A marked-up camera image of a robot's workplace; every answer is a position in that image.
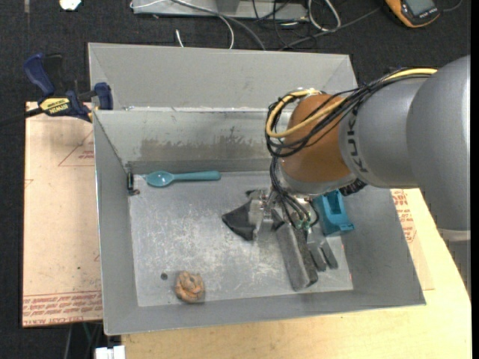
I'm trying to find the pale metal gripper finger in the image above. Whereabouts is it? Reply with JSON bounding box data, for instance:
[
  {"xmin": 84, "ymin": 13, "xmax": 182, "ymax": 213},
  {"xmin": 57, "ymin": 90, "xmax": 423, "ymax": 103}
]
[
  {"xmin": 261, "ymin": 207, "xmax": 280, "ymax": 236},
  {"xmin": 249, "ymin": 199, "xmax": 265, "ymax": 241}
]

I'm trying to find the teal plastic tool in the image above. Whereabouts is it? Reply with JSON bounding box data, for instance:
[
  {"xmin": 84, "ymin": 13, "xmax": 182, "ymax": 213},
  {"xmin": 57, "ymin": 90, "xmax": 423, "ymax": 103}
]
[{"xmin": 311, "ymin": 189, "xmax": 356, "ymax": 237}]

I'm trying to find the teal plastic spoon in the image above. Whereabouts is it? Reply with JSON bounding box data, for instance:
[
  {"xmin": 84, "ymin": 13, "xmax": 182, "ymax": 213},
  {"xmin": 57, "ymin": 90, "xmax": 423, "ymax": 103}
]
[{"xmin": 144, "ymin": 170, "xmax": 222, "ymax": 188}]

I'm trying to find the grey metal bin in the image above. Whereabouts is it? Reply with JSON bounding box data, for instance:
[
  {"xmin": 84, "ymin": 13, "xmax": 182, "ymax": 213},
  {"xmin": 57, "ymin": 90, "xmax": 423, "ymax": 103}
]
[{"xmin": 88, "ymin": 42, "xmax": 427, "ymax": 336}]

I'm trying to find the black cloth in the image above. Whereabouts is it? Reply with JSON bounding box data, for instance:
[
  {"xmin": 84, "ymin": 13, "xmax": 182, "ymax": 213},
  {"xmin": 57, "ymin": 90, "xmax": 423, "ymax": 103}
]
[{"xmin": 221, "ymin": 188, "xmax": 286, "ymax": 242}]

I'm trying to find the brown cardboard board, red print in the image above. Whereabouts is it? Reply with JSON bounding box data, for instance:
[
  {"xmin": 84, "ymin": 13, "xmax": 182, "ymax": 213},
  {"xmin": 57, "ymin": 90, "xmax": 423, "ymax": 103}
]
[{"xmin": 22, "ymin": 101, "xmax": 435, "ymax": 328}]

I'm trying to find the brown coiled toy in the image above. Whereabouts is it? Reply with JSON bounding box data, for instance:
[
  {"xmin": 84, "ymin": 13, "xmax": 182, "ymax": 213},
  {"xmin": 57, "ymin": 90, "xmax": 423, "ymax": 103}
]
[{"xmin": 174, "ymin": 270, "xmax": 206, "ymax": 304}]

